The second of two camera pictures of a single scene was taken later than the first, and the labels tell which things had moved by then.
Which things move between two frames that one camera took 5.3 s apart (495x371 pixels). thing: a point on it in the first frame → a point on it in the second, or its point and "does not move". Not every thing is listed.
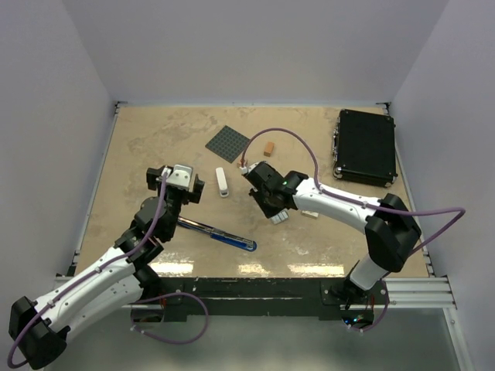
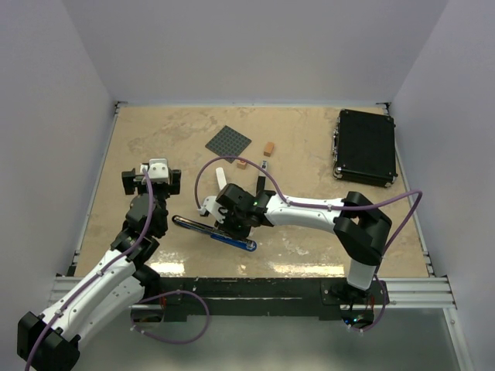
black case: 364,148 does not move
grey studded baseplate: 227,144 does not move
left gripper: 192,196 → 131,181
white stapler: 222,182 does not move
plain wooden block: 269,148 does not move
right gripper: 268,212 → 226,227
